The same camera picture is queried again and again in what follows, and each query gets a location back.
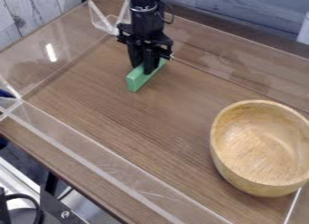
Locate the green rectangular block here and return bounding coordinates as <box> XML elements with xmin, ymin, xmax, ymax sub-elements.
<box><xmin>126</xmin><ymin>59</ymin><xmax>166</xmax><ymax>92</ymax></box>

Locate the black cable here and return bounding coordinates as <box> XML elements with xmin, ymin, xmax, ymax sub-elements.
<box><xmin>0</xmin><ymin>193</ymin><xmax>44</xmax><ymax>224</ymax></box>

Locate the clear acrylic corner bracket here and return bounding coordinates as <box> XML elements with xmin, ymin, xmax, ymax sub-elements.
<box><xmin>88</xmin><ymin>0</ymin><xmax>131</xmax><ymax>36</ymax></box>

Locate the clear acrylic front wall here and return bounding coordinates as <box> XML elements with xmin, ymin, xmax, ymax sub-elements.
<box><xmin>0</xmin><ymin>79</ymin><xmax>233</xmax><ymax>224</ymax></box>

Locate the brown wooden bowl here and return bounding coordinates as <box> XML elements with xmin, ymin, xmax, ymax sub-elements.
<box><xmin>210</xmin><ymin>99</ymin><xmax>309</xmax><ymax>197</ymax></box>

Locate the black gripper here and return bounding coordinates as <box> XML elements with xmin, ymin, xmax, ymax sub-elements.
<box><xmin>118</xmin><ymin>5</ymin><xmax>174</xmax><ymax>75</ymax></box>

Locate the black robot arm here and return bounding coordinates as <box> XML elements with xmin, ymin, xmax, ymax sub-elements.
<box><xmin>118</xmin><ymin>0</ymin><xmax>174</xmax><ymax>75</ymax></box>

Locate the black metal table leg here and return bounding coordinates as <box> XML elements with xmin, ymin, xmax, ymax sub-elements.
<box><xmin>44</xmin><ymin>173</ymin><xmax>59</xmax><ymax>196</ymax></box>

